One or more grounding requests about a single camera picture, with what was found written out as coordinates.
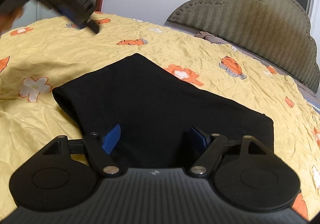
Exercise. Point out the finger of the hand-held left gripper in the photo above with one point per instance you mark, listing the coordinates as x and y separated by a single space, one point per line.
93 26
71 16

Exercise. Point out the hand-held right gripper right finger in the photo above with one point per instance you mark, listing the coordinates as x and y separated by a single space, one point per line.
197 136

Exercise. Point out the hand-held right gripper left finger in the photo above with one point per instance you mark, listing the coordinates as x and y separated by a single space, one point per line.
111 139

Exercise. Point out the black pants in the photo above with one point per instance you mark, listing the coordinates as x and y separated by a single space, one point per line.
150 101

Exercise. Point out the person's left hand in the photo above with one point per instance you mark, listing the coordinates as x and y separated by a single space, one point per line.
7 20

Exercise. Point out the yellow carrot print blanket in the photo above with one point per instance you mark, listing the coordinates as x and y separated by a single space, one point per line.
175 46

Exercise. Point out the brown crumpled cloth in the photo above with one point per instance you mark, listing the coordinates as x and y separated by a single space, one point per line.
208 36

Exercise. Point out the olive padded headboard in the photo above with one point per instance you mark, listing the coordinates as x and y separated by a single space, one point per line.
250 19

